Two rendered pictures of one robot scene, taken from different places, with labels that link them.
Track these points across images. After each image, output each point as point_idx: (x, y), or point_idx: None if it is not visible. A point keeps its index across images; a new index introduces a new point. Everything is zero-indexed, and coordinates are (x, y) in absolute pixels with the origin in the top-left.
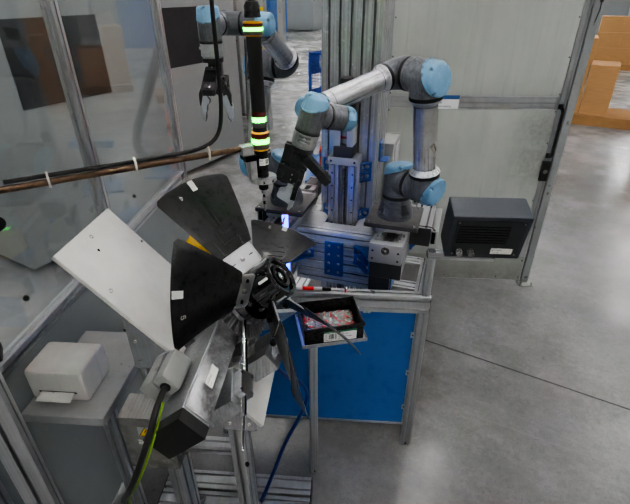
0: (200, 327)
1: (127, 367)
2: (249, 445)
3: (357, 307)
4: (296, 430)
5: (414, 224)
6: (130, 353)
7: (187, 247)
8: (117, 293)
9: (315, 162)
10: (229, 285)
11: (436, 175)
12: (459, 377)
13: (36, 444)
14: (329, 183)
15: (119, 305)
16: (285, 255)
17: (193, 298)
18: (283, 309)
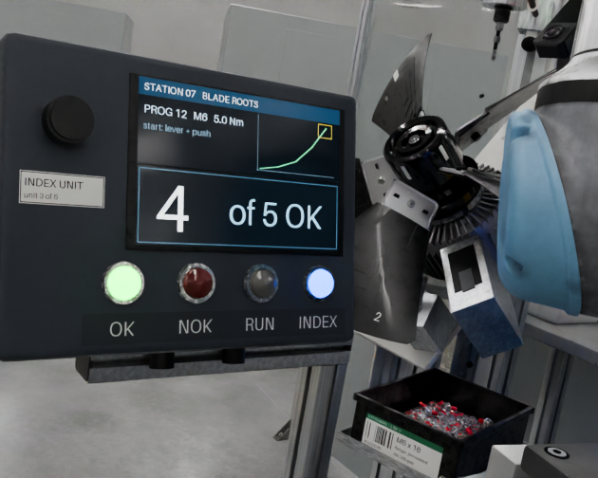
0: (387, 126)
1: (547, 328)
2: (390, 476)
3: (412, 418)
4: None
5: (583, 470)
6: (575, 338)
7: (424, 43)
8: (502, 143)
9: (575, 5)
10: (410, 108)
11: (538, 88)
12: None
13: (543, 371)
14: (535, 48)
15: (487, 148)
16: (485, 174)
17: (396, 89)
18: (450, 277)
